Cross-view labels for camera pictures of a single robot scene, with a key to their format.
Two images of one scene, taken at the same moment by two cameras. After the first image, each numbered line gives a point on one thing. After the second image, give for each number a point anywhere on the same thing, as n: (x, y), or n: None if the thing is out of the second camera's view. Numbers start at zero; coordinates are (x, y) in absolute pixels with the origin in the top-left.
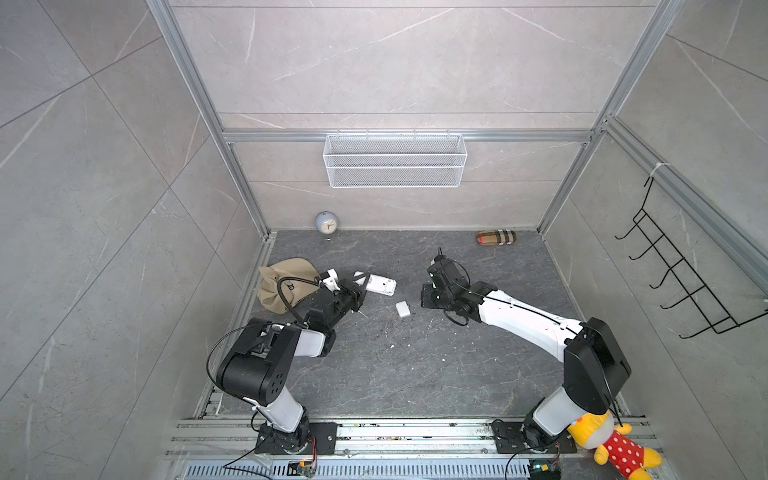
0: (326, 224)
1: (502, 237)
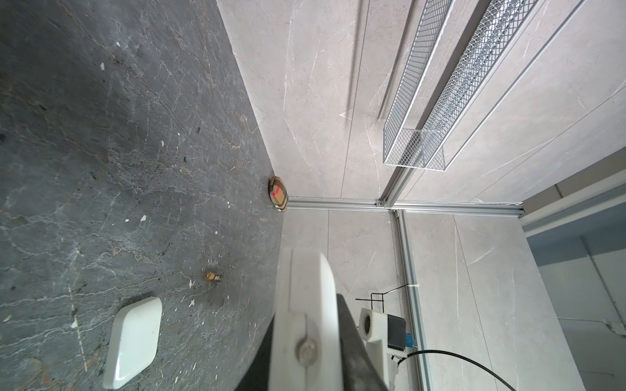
0: None
1: (278, 193)
